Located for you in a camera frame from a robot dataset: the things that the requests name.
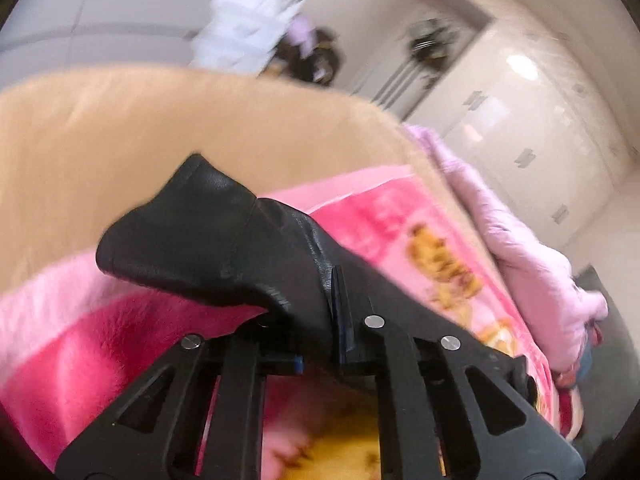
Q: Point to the white wardrobe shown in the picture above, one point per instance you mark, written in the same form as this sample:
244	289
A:
525	110

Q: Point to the lilac cloth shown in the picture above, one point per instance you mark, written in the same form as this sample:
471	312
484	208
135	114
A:
302	32

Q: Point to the dark brown bag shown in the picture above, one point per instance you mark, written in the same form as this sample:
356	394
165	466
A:
315	57

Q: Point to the pale pink quilt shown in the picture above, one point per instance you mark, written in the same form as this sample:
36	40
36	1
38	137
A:
500	225

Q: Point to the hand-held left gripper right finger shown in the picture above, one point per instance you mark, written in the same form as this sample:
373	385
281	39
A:
344	320

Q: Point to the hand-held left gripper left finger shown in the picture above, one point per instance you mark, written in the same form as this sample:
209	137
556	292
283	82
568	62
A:
241	390

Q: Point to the black leather garment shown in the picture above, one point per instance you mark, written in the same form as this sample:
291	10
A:
200	230

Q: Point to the pink printed blanket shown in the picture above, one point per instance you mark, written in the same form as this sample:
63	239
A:
400	220

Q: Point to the dark hanging items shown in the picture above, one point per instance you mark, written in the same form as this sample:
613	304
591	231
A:
432	42

